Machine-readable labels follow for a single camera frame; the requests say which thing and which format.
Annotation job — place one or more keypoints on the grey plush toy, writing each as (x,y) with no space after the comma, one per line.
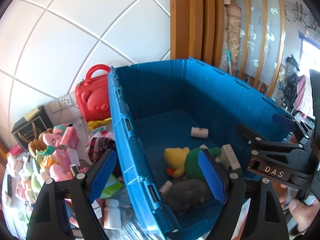
(187,195)

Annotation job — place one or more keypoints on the white medicine bottle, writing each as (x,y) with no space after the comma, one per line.
(112,214)

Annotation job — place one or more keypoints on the wooden glass partition screen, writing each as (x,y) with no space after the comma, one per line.
(262,37)

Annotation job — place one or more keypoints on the black gift box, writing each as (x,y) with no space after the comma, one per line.
(25,131)

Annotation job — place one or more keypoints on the person right hand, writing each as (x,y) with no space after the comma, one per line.
(303,214)

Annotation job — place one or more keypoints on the small white bottle in crate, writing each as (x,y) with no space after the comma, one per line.
(199,132)

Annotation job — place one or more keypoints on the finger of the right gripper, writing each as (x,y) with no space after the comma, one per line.
(284,122)
(253,139)

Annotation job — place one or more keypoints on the white box in crate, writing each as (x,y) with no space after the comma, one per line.
(229,160)

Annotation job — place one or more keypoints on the rolled patterned carpet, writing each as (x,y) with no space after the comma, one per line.
(231,39)

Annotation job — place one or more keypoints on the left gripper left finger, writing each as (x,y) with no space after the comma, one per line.
(87,187)

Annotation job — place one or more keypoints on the white wall socket panel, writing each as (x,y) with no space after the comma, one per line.
(61,103)

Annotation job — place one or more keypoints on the green frog plush toy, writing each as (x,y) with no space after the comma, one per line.
(183,161)

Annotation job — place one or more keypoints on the blue plastic storage crate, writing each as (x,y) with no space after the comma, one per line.
(154,105)

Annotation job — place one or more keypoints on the red bear plastic case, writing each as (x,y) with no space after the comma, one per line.
(92,94)

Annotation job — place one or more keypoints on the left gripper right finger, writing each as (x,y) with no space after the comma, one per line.
(229,189)

